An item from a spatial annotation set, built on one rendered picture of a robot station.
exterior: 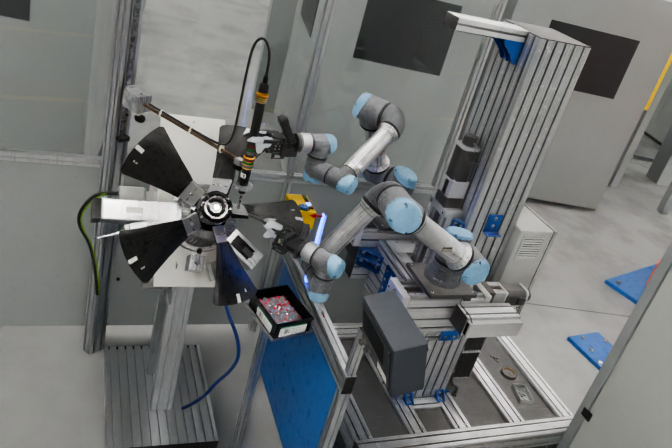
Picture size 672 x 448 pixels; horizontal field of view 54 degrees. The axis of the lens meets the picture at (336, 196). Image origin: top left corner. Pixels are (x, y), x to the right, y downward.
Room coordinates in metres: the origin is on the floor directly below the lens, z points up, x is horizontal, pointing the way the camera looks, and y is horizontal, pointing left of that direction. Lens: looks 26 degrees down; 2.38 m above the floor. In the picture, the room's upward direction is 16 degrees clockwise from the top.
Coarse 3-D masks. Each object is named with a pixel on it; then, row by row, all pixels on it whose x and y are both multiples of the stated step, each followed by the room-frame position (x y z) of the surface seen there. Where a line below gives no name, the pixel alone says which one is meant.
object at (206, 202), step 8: (208, 192) 2.07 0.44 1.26; (216, 192) 2.08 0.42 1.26; (200, 200) 2.05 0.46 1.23; (208, 200) 2.06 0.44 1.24; (216, 200) 2.07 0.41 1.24; (224, 200) 2.08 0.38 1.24; (192, 208) 2.10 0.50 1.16; (200, 208) 2.02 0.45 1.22; (208, 208) 2.03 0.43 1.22; (224, 208) 2.06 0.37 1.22; (232, 208) 2.07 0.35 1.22; (208, 216) 2.02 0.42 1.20; (216, 216) 2.03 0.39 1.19; (224, 216) 2.05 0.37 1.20; (208, 224) 2.05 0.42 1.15; (216, 224) 2.04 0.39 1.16; (224, 224) 2.12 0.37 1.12
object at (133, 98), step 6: (126, 90) 2.43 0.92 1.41; (132, 90) 2.45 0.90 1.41; (138, 90) 2.47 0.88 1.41; (126, 96) 2.43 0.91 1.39; (132, 96) 2.41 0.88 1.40; (138, 96) 2.40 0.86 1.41; (144, 96) 2.42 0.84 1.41; (150, 96) 2.45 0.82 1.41; (126, 102) 2.42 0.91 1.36; (132, 102) 2.41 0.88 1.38; (138, 102) 2.40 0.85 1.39; (144, 102) 2.42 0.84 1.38; (150, 102) 2.45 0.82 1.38; (132, 108) 2.40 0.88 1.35; (138, 108) 2.40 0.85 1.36; (144, 108) 2.43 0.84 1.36
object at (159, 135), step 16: (160, 128) 2.12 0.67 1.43; (144, 144) 2.09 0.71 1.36; (160, 144) 2.10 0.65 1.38; (128, 160) 2.07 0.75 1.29; (144, 160) 2.08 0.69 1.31; (160, 160) 2.09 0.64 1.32; (176, 160) 2.10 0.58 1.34; (144, 176) 2.08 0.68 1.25; (160, 176) 2.09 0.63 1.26; (176, 176) 2.09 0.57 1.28; (176, 192) 2.09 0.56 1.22
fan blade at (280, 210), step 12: (252, 204) 2.21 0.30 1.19; (264, 204) 2.24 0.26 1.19; (276, 204) 2.26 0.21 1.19; (288, 204) 2.29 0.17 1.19; (252, 216) 2.11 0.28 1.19; (264, 216) 2.14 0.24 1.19; (276, 216) 2.17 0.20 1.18; (288, 216) 2.21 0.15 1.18; (300, 216) 2.25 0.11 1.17; (300, 228) 2.18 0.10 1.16
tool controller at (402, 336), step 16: (368, 304) 1.71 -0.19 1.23; (384, 304) 1.71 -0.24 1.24; (400, 304) 1.72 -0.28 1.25; (368, 320) 1.68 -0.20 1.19; (384, 320) 1.64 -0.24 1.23; (400, 320) 1.65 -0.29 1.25; (368, 336) 1.69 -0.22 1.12; (384, 336) 1.58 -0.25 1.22; (400, 336) 1.58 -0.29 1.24; (416, 336) 1.58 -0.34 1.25; (368, 352) 1.67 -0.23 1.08; (384, 352) 1.57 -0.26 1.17; (400, 352) 1.52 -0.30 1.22; (416, 352) 1.54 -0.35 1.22; (384, 368) 1.57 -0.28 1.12; (400, 368) 1.53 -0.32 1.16; (416, 368) 1.55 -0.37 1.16; (384, 384) 1.58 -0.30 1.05; (400, 384) 1.54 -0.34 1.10; (416, 384) 1.56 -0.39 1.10
